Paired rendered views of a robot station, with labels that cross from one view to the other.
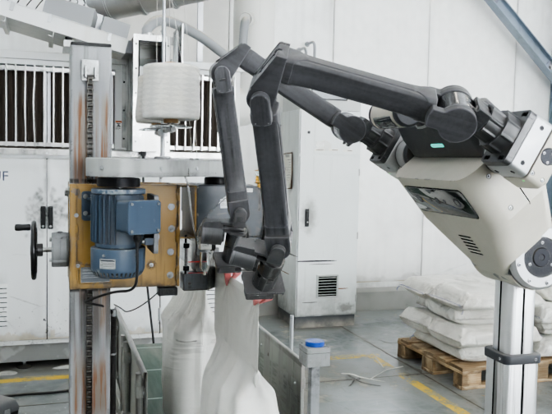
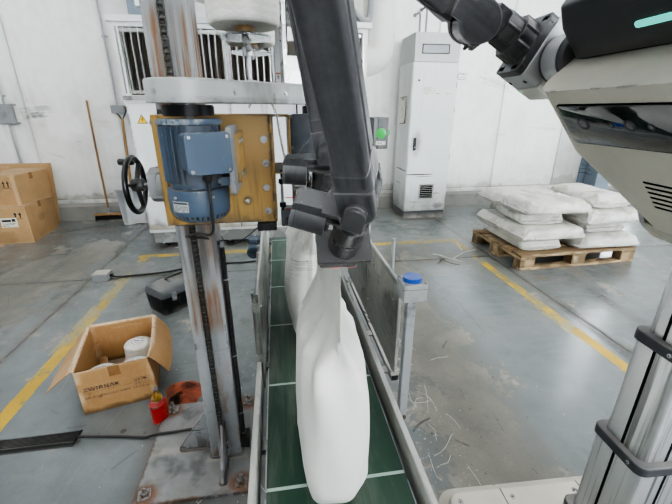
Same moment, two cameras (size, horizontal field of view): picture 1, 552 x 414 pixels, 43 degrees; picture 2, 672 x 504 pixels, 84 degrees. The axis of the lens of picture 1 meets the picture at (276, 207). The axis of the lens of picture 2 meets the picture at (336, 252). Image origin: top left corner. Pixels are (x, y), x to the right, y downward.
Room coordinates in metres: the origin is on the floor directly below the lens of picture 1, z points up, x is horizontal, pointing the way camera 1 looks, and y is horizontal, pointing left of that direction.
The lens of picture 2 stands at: (1.08, -0.06, 1.35)
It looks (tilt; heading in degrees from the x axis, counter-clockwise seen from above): 21 degrees down; 9
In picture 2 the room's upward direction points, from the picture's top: straight up
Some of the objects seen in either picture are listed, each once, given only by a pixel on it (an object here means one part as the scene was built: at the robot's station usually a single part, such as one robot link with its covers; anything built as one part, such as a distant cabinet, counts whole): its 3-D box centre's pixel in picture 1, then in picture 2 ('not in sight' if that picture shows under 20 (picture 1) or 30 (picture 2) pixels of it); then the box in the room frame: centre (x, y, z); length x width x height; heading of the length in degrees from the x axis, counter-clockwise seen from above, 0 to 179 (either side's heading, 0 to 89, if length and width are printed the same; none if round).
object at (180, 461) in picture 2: not in sight; (201, 427); (2.18, 0.69, 0.10); 0.50 x 0.42 x 0.20; 18
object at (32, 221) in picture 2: not in sight; (23, 218); (4.54, 4.07, 0.20); 0.60 x 0.40 x 0.40; 23
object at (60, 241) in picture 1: (58, 249); (160, 183); (2.14, 0.66, 1.14); 0.11 x 0.06 x 0.11; 18
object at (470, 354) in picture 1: (460, 340); (520, 234); (4.82, -1.30, 0.20); 0.66 x 0.44 x 0.12; 18
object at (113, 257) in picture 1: (118, 232); (196, 170); (1.98, 0.44, 1.21); 0.15 x 0.15 x 0.25
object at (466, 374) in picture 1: (500, 355); (547, 244); (4.95, -1.62, 0.07); 1.20 x 0.82 x 0.14; 110
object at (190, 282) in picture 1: (194, 280); (293, 215); (2.20, 0.25, 1.04); 0.08 x 0.06 x 0.05; 108
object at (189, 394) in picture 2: not in sight; (182, 392); (2.45, 0.94, 0.02); 0.22 x 0.18 x 0.04; 18
